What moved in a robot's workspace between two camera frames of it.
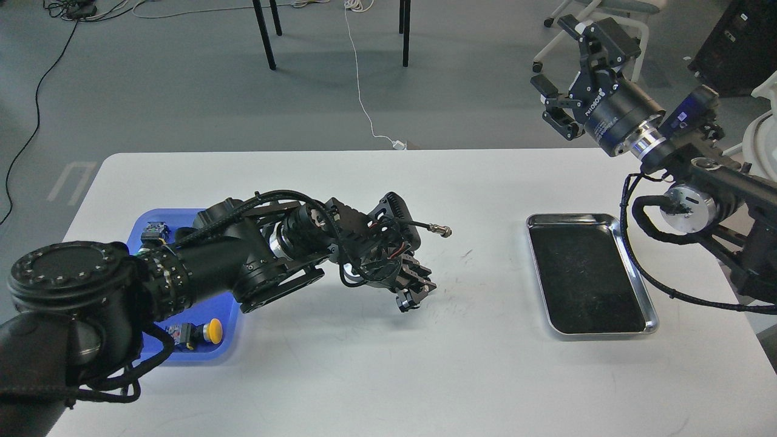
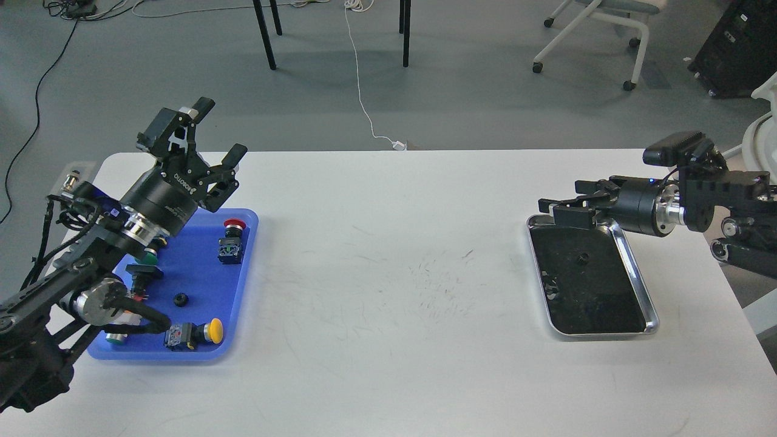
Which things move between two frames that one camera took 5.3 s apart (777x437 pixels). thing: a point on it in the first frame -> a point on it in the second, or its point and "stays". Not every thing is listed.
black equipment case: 741,51 stays
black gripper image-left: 384,271 -> 167,198
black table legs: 404,18 stays
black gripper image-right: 610,107 -> 635,204
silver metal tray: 589,284 stays
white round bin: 759,142 stays
